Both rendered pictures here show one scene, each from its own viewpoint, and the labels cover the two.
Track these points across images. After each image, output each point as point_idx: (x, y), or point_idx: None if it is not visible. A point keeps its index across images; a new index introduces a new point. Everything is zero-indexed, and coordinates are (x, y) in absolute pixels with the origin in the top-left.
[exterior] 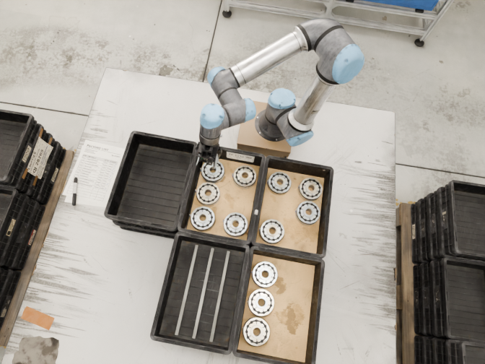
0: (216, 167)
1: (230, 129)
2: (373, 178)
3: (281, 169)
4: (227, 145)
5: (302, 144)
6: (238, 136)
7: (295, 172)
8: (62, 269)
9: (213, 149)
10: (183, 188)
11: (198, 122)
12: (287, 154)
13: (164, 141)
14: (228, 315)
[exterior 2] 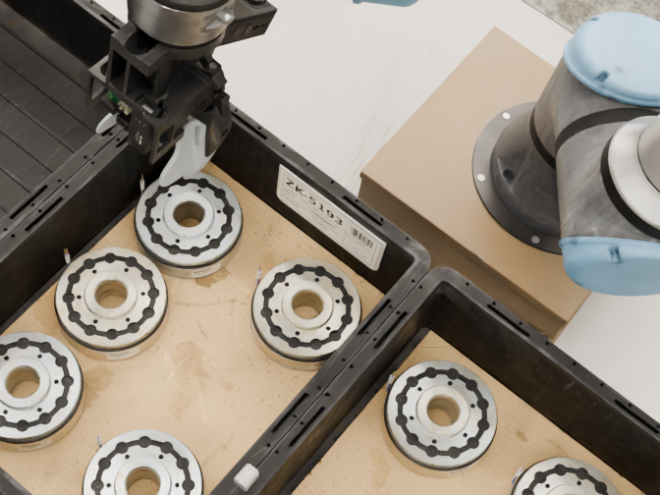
0: (209, 214)
1: (379, 121)
2: None
3: (485, 365)
4: (331, 174)
5: (647, 323)
6: (382, 149)
7: (539, 410)
8: None
9: (185, 82)
10: (9, 213)
11: (272, 36)
12: (552, 327)
13: (61, 9)
14: None
